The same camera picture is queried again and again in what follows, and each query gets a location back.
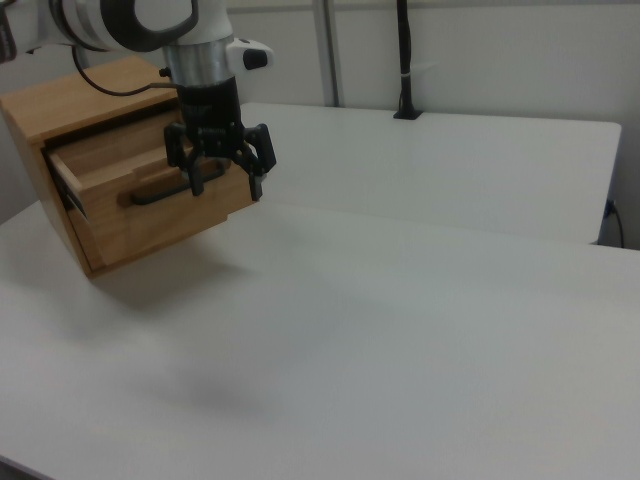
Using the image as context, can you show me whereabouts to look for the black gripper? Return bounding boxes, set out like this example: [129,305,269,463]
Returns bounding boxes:
[163,74,278,203]

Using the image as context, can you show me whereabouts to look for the wooden drawer cabinet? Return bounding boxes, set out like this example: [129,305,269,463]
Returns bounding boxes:
[0,54,187,280]

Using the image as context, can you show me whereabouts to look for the wooden drawer with black handle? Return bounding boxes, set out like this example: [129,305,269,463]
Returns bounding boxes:
[43,113,257,274]

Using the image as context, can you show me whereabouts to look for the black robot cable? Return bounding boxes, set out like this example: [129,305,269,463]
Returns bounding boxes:
[71,46,177,96]

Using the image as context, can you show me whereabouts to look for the grey partition post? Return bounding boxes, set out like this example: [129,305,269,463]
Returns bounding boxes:
[314,0,348,108]

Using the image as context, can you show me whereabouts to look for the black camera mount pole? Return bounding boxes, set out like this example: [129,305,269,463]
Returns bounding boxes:
[392,0,424,121]

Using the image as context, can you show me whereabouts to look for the dark object at frame edge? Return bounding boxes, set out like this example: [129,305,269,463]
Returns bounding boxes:
[0,10,19,62]

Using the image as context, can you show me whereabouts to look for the black wall power cable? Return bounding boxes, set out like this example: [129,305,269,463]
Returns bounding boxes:
[604,198,626,249]

